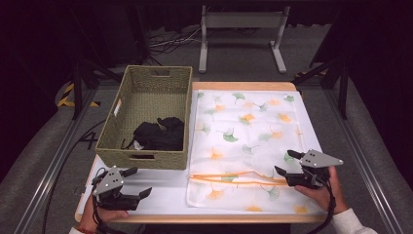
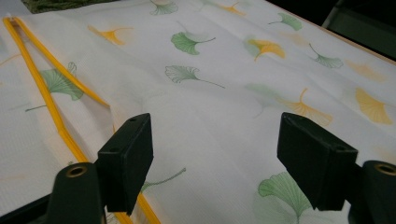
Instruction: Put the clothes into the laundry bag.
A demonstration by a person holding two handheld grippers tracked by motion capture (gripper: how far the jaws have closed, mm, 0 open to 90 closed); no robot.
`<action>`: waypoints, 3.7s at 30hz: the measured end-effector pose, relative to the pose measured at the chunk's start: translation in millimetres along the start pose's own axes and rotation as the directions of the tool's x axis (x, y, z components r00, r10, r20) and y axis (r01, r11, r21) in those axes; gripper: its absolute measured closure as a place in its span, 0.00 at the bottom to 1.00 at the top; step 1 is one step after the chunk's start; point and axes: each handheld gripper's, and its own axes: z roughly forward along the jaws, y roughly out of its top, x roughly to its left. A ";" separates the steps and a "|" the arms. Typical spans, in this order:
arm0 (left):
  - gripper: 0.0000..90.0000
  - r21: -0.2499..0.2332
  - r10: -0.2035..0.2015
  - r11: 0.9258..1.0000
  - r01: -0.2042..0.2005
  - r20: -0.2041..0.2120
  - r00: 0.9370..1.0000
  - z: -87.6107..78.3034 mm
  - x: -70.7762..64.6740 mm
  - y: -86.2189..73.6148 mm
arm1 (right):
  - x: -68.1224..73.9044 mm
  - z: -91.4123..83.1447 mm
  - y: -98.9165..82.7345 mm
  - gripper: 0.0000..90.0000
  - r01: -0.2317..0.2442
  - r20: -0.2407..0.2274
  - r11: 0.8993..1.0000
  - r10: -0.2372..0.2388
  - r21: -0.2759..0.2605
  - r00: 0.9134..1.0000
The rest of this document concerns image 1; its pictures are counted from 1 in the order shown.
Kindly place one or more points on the white metal stand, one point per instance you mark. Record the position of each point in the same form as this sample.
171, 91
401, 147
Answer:
242, 21

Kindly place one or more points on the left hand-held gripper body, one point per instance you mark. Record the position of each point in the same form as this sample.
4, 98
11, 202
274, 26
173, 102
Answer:
112, 187

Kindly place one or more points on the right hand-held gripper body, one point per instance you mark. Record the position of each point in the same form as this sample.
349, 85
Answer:
313, 169

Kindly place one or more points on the black metal stand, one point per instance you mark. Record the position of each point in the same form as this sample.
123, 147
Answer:
342, 84
78, 81

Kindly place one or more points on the aluminium floor rail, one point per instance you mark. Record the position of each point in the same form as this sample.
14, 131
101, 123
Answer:
52, 169
363, 162

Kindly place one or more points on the person's left hand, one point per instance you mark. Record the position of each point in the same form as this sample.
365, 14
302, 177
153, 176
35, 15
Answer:
107, 216

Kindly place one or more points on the green woven basket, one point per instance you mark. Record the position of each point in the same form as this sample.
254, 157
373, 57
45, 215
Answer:
146, 97

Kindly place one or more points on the person's right hand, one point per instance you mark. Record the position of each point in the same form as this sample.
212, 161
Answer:
328, 195

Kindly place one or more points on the yellow and black floor tape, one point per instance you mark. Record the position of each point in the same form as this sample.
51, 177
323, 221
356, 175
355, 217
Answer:
66, 96

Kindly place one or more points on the black cloth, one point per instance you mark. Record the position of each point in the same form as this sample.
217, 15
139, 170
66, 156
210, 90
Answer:
162, 135

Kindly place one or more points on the white leaf-print mesh bag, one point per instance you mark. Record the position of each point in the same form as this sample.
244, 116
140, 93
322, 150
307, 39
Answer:
246, 136

